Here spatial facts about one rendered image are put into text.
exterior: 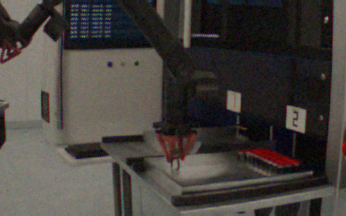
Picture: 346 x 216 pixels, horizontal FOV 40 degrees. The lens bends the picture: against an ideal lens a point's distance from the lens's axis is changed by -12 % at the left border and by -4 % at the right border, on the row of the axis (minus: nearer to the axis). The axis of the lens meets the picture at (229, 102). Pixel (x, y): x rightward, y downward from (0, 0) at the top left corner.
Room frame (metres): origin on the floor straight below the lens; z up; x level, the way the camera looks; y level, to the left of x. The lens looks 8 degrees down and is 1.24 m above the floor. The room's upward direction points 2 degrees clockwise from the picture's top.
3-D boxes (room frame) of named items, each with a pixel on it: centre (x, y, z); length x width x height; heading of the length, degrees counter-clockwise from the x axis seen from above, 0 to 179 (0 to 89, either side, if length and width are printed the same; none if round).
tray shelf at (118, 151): (1.37, 0.05, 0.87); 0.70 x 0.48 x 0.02; 28
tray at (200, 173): (1.20, 0.00, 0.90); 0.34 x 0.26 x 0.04; 117
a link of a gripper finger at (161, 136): (1.22, 0.14, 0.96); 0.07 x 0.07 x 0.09; 43
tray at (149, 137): (1.56, 0.07, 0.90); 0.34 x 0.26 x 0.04; 118
